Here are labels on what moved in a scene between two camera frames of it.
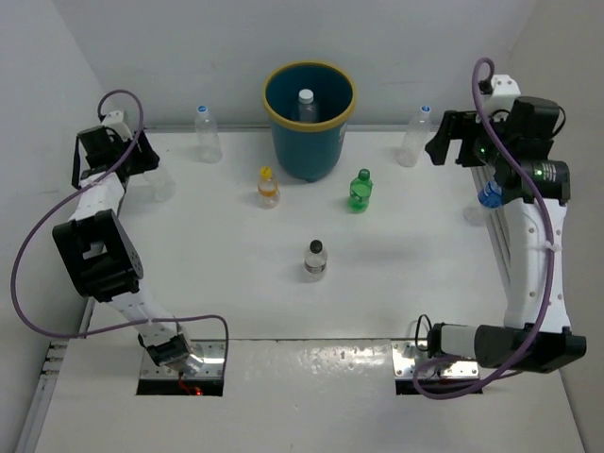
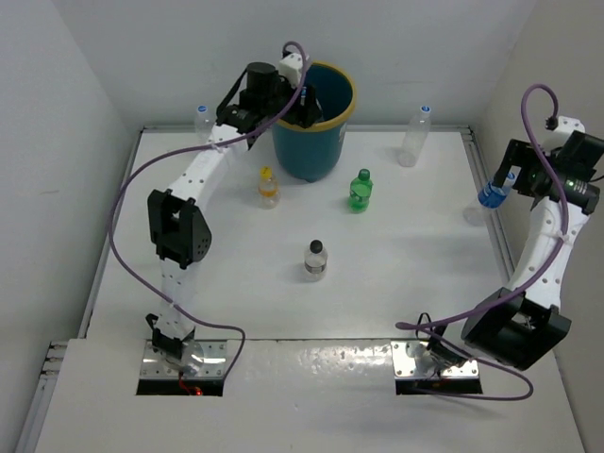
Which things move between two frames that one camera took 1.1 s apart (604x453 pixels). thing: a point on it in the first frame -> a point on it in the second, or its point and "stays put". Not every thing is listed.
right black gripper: x=456 y=125 -> x=517 y=154
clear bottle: x=416 y=138 stays put
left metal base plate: x=212 y=358 stays put
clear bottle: x=209 y=151 stays put
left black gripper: x=146 y=159 -> x=303 y=114
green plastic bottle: x=360 y=192 stays put
